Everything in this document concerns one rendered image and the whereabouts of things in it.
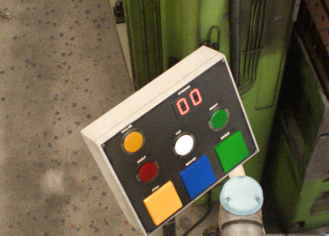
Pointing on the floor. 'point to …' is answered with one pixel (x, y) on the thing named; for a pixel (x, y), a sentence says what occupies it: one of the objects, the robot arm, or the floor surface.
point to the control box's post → (170, 230)
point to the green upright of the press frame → (268, 93)
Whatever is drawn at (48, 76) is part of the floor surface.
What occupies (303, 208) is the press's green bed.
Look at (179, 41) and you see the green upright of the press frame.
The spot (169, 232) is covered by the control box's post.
